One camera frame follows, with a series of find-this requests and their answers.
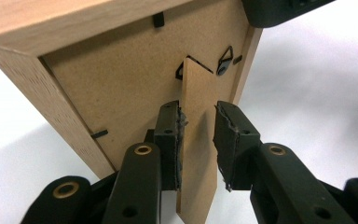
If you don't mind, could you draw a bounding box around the white board sheet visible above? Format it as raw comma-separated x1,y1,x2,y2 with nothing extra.
0,0,358,224

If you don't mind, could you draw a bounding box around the wooden picture frame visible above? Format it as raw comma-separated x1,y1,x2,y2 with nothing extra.
0,0,264,224

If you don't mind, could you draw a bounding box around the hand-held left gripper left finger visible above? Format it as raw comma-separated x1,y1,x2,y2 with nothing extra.
102,100,188,224

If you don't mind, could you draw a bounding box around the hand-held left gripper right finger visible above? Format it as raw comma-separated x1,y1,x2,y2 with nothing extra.
213,100,355,224

